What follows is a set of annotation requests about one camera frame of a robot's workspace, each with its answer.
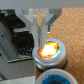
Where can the blue button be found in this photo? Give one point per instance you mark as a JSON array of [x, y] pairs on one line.
[[56, 79]]

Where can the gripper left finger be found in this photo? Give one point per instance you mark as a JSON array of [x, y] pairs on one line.
[[35, 25]]

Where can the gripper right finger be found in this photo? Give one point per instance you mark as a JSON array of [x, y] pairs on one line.
[[44, 25]]

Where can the red button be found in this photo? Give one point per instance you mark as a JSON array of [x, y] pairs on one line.
[[52, 50]]

